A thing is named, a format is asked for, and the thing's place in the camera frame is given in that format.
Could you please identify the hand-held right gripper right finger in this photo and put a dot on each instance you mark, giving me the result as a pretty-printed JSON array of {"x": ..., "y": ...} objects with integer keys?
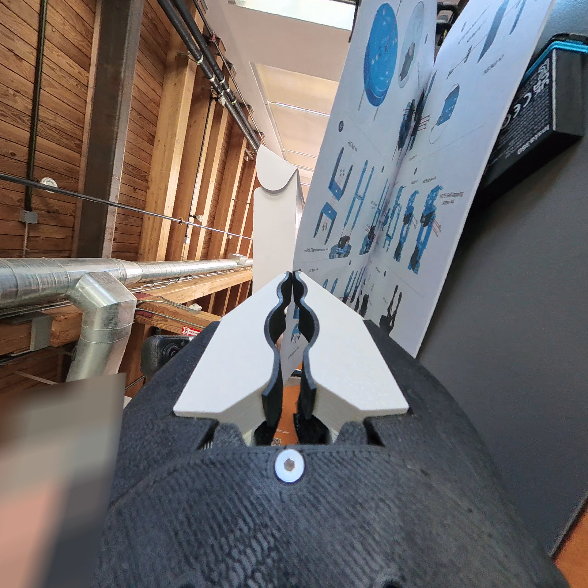
[{"x": 353, "y": 367}]

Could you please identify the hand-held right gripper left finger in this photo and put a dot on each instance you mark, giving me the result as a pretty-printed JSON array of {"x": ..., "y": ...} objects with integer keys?
[{"x": 229, "y": 367}]

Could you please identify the assembly instruction manual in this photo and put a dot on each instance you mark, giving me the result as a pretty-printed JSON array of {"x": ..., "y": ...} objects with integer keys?
[{"x": 413, "y": 206}]

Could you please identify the dark grey desk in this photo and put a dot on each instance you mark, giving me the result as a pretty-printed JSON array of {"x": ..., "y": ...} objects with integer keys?
[{"x": 505, "y": 367}]

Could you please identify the red white sign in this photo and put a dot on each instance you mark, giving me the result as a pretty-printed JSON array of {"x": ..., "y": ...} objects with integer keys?
[{"x": 190, "y": 330}]

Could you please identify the ceiling pipe bundle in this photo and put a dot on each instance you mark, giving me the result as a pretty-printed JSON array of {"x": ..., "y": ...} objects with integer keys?
[{"x": 202, "y": 59}]

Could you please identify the black battery blue edge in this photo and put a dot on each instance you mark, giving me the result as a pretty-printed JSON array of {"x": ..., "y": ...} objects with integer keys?
[{"x": 537, "y": 105}]

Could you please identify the silver air duct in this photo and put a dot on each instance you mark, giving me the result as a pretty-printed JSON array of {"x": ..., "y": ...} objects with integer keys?
[{"x": 92, "y": 275}]

